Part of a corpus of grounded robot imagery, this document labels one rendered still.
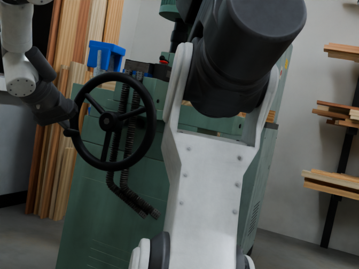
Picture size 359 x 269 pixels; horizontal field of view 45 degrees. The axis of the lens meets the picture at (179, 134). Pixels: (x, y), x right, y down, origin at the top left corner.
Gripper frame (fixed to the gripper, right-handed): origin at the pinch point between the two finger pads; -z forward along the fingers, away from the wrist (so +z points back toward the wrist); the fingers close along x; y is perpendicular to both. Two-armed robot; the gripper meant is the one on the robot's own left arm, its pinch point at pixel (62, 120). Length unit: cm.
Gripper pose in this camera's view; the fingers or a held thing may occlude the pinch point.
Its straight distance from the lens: 128.6
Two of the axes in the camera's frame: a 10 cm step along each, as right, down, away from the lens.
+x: 9.6, -2.5, -1.2
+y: -1.5, -8.2, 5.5
